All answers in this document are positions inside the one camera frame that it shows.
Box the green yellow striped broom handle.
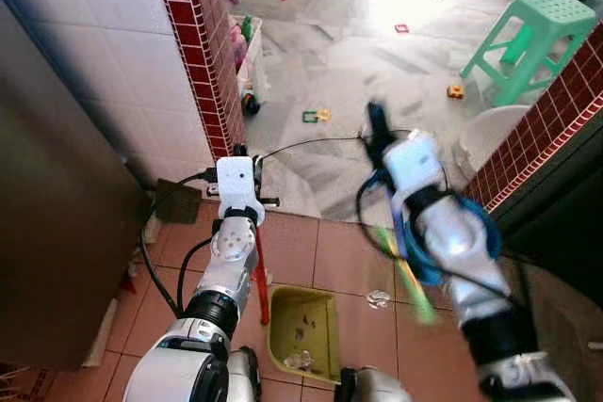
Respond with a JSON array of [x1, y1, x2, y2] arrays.
[[370, 223, 441, 326]]

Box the white toy basket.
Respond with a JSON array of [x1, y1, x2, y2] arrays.
[[231, 14, 268, 106]]

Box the green plastic stool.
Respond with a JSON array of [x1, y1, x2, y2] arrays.
[[460, 0, 597, 107]]

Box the blue round plastic bowl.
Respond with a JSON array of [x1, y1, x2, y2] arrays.
[[394, 193, 503, 287]]

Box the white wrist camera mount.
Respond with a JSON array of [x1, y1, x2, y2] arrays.
[[216, 156, 266, 211], [384, 132, 446, 194]]

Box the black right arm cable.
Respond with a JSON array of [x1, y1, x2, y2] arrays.
[[355, 184, 521, 309]]

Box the robot left leg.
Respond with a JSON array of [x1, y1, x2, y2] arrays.
[[226, 346, 263, 402]]

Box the yellow dustpan with red handle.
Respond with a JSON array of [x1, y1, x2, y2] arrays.
[[253, 225, 342, 382]]

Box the green and yellow toy shapes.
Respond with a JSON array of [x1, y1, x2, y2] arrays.
[[301, 108, 333, 125]]

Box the dark brown flat square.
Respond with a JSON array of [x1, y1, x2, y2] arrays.
[[155, 178, 202, 225]]

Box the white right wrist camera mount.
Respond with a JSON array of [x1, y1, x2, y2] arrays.
[[384, 132, 446, 194]]

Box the crumpled clear plastic wrapper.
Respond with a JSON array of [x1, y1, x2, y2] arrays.
[[367, 289, 391, 310], [283, 350, 315, 372]]

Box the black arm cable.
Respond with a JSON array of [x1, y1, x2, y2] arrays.
[[139, 169, 223, 318], [355, 184, 521, 309]]

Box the small dark toy car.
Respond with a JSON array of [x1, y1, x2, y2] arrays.
[[241, 89, 262, 117]]

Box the thin black cable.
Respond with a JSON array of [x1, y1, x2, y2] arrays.
[[259, 135, 374, 161]]

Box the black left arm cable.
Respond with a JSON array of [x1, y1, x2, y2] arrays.
[[139, 169, 223, 318]]

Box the red tiled dark counter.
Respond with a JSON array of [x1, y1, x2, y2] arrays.
[[465, 24, 603, 314]]

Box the white round plastic stool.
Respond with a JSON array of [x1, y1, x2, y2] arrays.
[[456, 105, 534, 179]]

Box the grey metal door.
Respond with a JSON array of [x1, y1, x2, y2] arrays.
[[0, 0, 152, 371]]

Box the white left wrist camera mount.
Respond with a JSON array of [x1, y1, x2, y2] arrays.
[[216, 156, 266, 211]]

